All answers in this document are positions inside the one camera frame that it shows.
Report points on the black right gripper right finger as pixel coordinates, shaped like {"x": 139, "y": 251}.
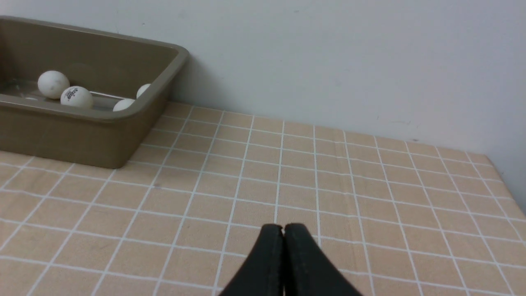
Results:
{"x": 307, "y": 270}

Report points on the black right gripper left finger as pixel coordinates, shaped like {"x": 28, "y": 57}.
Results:
{"x": 260, "y": 273}

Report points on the white ball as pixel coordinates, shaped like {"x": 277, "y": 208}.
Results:
{"x": 77, "y": 96}
{"x": 52, "y": 84}
{"x": 142, "y": 89}
{"x": 123, "y": 104}

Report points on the checkered orange tablecloth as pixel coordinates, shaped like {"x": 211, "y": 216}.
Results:
{"x": 180, "y": 217}

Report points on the olive plastic bin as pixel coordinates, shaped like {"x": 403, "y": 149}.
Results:
{"x": 110, "y": 66}

